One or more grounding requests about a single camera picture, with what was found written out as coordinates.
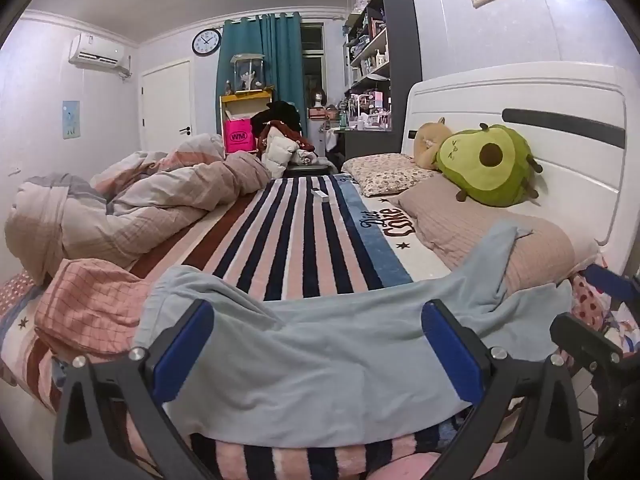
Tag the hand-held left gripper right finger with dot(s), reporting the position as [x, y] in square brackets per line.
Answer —
[450, 355]

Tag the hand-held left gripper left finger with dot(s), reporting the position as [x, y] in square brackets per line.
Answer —
[184, 347]

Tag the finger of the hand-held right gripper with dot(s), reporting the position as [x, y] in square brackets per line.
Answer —
[612, 282]
[585, 342]

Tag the light blue towel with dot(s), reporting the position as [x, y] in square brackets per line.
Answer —
[325, 360]

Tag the strawberry print cloth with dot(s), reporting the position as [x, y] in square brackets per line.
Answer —
[590, 302]

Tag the pink checkered cloth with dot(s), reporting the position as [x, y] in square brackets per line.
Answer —
[85, 305]

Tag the white bed headboard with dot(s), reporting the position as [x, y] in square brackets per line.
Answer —
[565, 160]

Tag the dusty pink pillow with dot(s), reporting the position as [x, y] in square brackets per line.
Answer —
[465, 220]

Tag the beige pink quilt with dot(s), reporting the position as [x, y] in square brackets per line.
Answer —
[150, 200]

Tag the striped fleece blanket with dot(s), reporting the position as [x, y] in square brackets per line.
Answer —
[300, 240]

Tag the green avocado plush toy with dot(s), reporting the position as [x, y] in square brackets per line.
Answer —
[492, 170]

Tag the floral pillow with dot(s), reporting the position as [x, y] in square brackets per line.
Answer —
[385, 172]

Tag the small white box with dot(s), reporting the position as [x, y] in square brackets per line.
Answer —
[320, 196]

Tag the tan plush toy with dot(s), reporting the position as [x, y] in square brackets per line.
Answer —
[427, 142]

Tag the white puffer jacket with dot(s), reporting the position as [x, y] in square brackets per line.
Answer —
[277, 155]

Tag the pink shopping bag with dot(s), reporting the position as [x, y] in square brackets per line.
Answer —
[240, 137]

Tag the grey garment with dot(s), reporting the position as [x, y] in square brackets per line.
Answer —
[310, 156]

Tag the red-brown garment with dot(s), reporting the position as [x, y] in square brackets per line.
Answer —
[292, 135]

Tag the white door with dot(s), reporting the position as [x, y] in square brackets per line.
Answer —
[167, 105]

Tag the yellow white shelf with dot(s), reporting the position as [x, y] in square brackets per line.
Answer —
[245, 97]

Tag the glass display case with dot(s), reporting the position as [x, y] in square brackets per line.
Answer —
[247, 74]

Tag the mannequin head with wig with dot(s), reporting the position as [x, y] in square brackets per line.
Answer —
[316, 97]

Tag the teal curtain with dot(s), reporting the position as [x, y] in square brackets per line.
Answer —
[280, 60]

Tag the white air conditioner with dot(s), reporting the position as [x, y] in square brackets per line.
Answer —
[97, 52]

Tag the dark shelf unit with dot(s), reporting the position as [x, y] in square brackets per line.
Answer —
[402, 45]

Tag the window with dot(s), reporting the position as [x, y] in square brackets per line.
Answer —
[312, 60]

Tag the small blue wall poster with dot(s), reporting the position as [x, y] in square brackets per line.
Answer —
[71, 119]

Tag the round wall clock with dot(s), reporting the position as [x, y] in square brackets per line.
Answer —
[206, 42]

